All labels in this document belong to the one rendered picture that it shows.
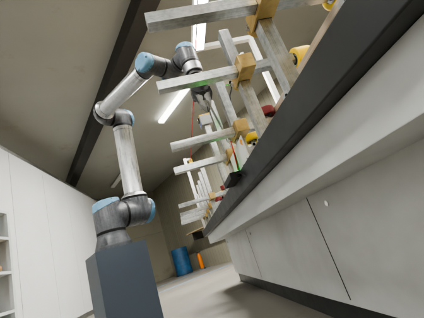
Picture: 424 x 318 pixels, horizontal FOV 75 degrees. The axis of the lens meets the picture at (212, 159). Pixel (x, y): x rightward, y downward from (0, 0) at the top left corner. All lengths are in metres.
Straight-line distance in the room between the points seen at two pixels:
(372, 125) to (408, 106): 0.07
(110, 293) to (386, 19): 1.36
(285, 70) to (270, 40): 0.09
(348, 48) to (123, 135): 1.48
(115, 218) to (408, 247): 1.25
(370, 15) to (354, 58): 0.06
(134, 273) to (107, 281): 0.12
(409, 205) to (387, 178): 0.08
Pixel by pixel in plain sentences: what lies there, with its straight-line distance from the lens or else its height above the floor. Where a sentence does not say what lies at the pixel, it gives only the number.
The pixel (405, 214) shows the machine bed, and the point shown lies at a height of 0.38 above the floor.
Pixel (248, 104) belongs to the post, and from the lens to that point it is 0.91.
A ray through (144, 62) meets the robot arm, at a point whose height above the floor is 1.30.
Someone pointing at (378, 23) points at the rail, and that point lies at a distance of 0.43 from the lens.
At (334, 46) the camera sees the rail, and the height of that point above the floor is 0.67.
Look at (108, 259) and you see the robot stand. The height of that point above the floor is 0.55.
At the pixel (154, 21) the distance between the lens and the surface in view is 0.68.
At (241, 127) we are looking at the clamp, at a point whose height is 0.83.
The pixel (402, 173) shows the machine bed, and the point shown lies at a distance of 0.79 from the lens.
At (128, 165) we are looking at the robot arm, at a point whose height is 1.05.
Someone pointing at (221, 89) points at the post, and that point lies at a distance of 1.22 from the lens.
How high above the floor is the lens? 0.44
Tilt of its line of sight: 17 degrees up
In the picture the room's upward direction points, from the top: 19 degrees counter-clockwise
